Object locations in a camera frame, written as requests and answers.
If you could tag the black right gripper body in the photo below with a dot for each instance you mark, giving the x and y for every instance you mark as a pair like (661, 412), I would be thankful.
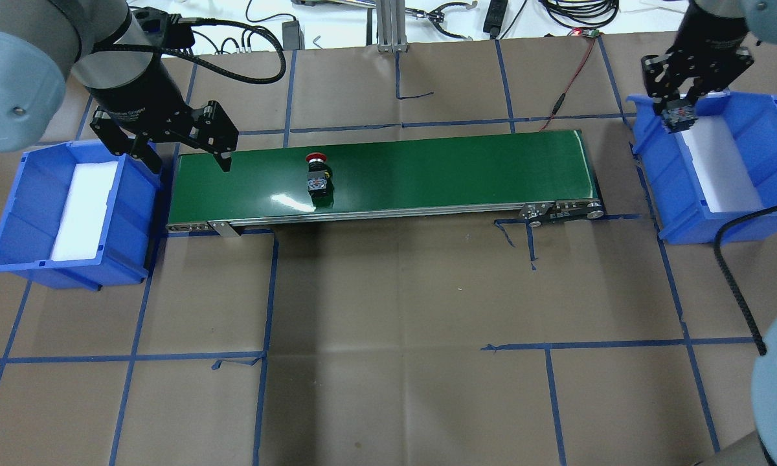
(707, 33)

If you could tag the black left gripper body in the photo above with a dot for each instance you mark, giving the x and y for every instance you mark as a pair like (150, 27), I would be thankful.
(131, 85)

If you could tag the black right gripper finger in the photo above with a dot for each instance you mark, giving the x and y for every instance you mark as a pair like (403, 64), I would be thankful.
(696, 91)
(664, 100)

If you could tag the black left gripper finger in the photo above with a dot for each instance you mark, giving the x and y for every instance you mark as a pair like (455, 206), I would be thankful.
(213, 131)
(143, 150)

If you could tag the red mushroom push button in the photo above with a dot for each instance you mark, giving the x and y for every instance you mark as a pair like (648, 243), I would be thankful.
(319, 179)

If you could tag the yellow mushroom push button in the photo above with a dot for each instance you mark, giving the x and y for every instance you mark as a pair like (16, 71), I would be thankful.
(678, 115)

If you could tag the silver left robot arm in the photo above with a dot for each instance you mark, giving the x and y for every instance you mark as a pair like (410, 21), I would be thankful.
(41, 46)

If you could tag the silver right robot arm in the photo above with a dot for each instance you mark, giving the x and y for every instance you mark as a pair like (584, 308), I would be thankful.
(758, 18)

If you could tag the blue right storage bin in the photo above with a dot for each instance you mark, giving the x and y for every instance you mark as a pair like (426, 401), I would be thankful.
(684, 215)

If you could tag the blue storage bin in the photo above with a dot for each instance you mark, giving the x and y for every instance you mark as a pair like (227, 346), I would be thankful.
(684, 215)
(32, 216)

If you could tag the blue left storage bin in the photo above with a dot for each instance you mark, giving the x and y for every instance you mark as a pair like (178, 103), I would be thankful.
(32, 216)

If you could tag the white foam pad left bin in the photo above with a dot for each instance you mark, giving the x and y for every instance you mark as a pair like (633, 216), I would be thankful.
(84, 213)

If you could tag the white foam pad bin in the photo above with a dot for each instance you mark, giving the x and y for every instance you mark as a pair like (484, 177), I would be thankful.
(84, 213)
(723, 178)

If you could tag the white foam pad right bin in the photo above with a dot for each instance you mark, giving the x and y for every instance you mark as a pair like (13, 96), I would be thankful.
(723, 178)

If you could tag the black power adapter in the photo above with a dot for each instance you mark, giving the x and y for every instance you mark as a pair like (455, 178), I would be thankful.
(292, 35)

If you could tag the green conveyor belt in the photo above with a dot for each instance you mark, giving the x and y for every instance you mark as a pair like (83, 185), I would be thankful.
(545, 176)

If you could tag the aluminium frame post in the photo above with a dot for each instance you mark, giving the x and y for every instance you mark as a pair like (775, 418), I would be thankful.
(391, 26)

